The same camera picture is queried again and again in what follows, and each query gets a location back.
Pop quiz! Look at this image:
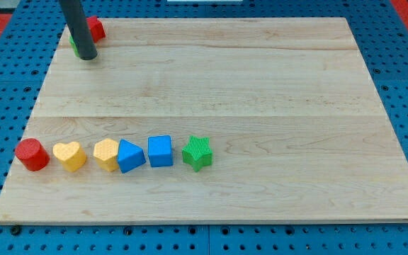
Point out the green star block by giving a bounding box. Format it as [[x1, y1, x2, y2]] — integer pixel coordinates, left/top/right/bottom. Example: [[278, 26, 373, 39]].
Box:
[[182, 135, 213, 172]]

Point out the blue cube block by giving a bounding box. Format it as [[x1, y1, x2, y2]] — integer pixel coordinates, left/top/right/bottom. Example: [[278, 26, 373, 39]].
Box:
[[148, 135, 174, 167]]

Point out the light wooden board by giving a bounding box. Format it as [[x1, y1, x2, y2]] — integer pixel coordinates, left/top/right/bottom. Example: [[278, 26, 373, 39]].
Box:
[[0, 18, 408, 225]]

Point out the blue triangle block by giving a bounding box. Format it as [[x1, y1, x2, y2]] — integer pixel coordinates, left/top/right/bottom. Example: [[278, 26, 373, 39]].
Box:
[[117, 140, 146, 174]]

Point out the yellow hexagon block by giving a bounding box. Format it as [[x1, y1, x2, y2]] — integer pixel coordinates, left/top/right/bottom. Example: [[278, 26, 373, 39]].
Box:
[[93, 138, 119, 172]]

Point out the yellow heart block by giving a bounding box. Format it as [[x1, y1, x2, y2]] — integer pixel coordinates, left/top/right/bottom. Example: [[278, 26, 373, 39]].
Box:
[[52, 141, 87, 172]]

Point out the red block at back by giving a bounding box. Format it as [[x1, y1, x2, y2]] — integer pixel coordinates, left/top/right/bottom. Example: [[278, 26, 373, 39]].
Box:
[[86, 16, 106, 43]]

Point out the green block behind rod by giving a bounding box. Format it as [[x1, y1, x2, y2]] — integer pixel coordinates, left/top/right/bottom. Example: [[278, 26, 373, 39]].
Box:
[[69, 35, 80, 58]]

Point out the red cylinder block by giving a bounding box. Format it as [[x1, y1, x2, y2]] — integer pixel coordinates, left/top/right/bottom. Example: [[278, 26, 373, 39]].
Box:
[[15, 138, 50, 171]]

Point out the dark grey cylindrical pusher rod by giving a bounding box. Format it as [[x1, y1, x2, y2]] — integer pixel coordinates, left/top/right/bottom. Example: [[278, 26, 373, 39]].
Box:
[[59, 0, 98, 60]]

